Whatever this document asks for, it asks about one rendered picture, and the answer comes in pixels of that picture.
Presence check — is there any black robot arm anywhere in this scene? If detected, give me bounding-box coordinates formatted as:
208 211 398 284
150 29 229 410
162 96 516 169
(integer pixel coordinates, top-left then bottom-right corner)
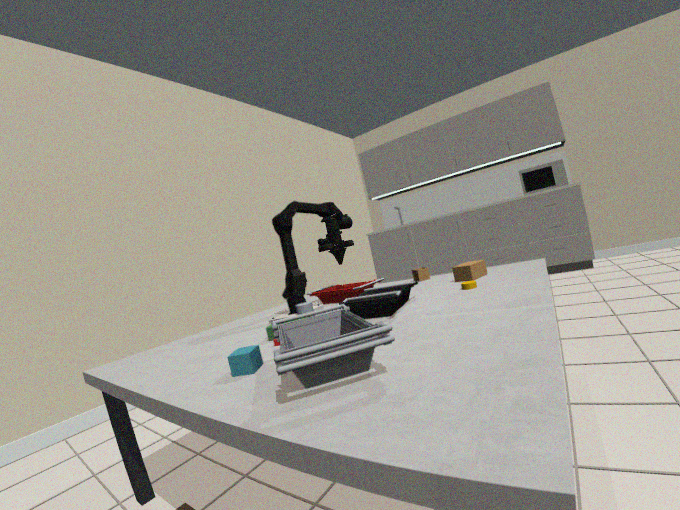
272 201 353 315

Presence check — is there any light grey cylinder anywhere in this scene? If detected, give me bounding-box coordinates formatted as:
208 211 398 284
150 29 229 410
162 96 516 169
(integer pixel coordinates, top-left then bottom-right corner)
295 302 314 315

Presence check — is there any teal cube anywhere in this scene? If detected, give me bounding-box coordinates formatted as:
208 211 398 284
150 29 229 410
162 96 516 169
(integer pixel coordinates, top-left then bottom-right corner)
228 344 264 377

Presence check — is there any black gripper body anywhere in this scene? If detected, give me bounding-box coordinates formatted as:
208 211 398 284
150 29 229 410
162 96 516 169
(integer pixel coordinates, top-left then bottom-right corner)
318 229 354 252

